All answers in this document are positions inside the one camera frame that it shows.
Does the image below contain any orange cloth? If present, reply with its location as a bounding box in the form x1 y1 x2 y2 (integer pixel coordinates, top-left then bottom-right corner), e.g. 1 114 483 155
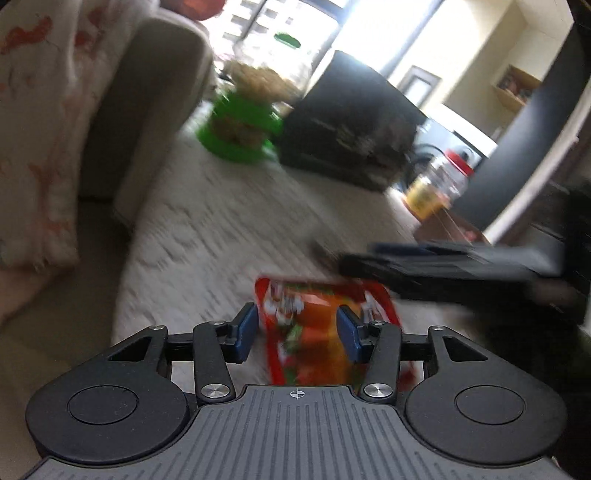
171 0 228 22

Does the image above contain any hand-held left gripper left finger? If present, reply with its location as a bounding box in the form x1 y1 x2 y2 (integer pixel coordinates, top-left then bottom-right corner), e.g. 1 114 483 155
107 302 259 403

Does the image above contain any black printed box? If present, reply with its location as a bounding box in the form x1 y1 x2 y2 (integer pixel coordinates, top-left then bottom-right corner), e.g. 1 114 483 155
277 50 428 193

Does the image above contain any floral blanket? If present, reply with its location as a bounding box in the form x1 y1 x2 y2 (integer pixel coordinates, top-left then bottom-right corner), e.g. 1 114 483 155
0 0 155 324

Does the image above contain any clear jar with red lid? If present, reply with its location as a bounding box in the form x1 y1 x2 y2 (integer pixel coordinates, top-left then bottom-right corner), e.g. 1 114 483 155
402 148 476 221

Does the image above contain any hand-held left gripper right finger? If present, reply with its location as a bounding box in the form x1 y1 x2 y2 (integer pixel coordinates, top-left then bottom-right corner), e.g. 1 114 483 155
336 305 489 403

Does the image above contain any window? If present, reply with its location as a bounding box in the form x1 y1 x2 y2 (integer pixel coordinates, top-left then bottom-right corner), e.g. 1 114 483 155
222 0 444 86

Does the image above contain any grey sofa armrest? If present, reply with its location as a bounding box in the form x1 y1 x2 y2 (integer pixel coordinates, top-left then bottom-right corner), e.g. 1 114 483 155
76 16 216 228

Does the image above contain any wooden wall shelf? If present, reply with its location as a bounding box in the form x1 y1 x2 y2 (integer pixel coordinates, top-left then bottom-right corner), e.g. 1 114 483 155
492 65 544 112

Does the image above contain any green jar of yellow snacks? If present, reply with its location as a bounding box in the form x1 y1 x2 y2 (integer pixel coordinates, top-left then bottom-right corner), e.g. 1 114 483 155
196 32 315 165

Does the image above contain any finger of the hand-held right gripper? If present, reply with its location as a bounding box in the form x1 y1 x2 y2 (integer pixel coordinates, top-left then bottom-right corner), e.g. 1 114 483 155
338 254 536 306
372 241 566 278

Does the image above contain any red orange snack packet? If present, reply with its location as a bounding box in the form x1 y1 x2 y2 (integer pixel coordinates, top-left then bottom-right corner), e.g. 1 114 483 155
254 276 416 387

